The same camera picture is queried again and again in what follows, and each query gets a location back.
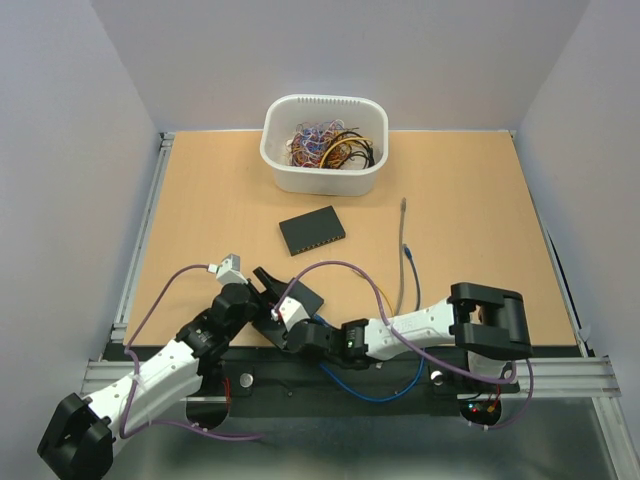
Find black network switch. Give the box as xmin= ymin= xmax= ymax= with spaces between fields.
xmin=251 ymin=282 xmax=324 ymax=350
xmin=279 ymin=206 xmax=346 ymax=256

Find blue ethernet cable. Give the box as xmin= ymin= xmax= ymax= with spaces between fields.
xmin=402 ymin=243 xmax=424 ymax=314
xmin=312 ymin=314 xmax=426 ymax=404

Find grey ethernet cable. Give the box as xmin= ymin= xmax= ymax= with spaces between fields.
xmin=394 ymin=197 xmax=409 ymax=316

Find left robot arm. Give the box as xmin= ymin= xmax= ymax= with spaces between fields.
xmin=37 ymin=280 xmax=274 ymax=479

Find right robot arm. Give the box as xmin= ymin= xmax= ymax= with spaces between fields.
xmin=272 ymin=282 xmax=533 ymax=390

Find white plastic tub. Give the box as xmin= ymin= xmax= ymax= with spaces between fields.
xmin=260 ymin=94 xmax=389 ymax=196

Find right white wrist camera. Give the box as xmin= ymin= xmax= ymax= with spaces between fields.
xmin=271 ymin=297 xmax=310 ymax=332

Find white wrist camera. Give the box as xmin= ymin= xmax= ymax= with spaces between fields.
xmin=207 ymin=254 xmax=247 ymax=285
xmin=271 ymin=297 xmax=310 ymax=332

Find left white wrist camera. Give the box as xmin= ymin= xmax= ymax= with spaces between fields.
xmin=207 ymin=254 xmax=247 ymax=285

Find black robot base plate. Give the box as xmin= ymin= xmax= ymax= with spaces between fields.
xmin=186 ymin=347 xmax=520 ymax=427

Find tangled coloured wires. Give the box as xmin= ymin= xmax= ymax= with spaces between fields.
xmin=282 ymin=116 xmax=378 ymax=170

